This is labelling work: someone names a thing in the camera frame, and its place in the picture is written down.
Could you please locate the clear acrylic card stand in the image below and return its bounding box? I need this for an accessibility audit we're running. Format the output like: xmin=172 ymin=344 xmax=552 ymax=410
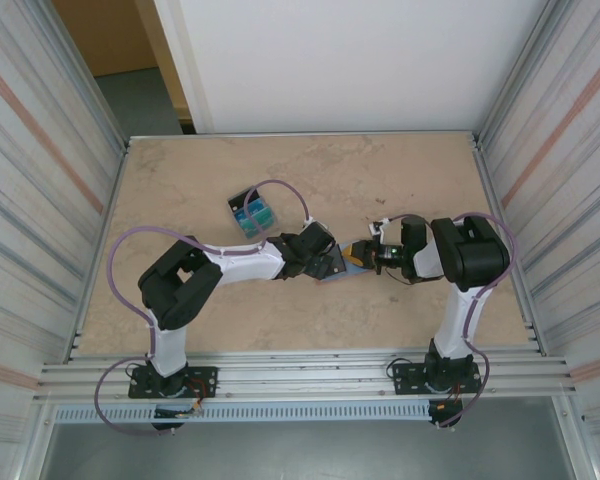
xmin=228 ymin=183 xmax=280 ymax=240

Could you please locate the teal credit card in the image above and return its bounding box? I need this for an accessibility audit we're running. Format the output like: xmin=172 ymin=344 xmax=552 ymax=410
xmin=241 ymin=208 xmax=278 ymax=238

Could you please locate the blue credit card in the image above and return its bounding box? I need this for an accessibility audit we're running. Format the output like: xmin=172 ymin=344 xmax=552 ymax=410
xmin=236 ymin=198 xmax=271 ymax=224

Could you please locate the white partition board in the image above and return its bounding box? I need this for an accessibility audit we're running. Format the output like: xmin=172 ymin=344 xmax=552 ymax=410
xmin=152 ymin=0 xmax=554 ymax=136

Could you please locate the translucent corrugated side panel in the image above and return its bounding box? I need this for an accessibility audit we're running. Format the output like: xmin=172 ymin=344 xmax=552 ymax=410
xmin=472 ymin=0 xmax=600 ymax=480
xmin=0 ymin=0 xmax=131 ymax=480

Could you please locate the brown wooden panel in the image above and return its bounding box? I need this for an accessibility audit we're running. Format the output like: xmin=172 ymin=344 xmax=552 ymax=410
xmin=52 ymin=0 xmax=194 ymax=124

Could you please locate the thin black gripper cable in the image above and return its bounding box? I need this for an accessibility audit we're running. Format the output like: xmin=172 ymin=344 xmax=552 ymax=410
xmin=383 ymin=267 xmax=417 ymax=287

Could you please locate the aluminium mounting rail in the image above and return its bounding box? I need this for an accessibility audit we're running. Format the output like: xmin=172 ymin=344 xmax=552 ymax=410
xmin=33 ymin=348 xmax=579 ymax=407

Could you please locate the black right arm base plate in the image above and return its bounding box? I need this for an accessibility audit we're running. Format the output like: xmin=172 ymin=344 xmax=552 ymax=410
xmin=388 ymin=362 xmax=481 ymax=396

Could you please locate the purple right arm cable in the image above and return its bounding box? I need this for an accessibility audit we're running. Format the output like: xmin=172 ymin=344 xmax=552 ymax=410
xmin=384 ymin=212 xmax=521 ymax=430

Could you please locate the grey slotted cable duct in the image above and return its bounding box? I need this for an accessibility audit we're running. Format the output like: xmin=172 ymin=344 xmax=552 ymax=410
xmin=53 ymin=402 xmax=431 ymax=425

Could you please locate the red orange wire bundle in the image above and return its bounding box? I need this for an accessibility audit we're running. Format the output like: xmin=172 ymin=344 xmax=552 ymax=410
xmin=429 ymin=382 xmax=479 ymax=417
xmin=182 ymin=378 xmax=217 ymax=417

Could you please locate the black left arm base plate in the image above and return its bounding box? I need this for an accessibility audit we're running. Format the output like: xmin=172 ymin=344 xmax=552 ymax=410
xmin=128 ymin=366 xmax=219 ymax=400

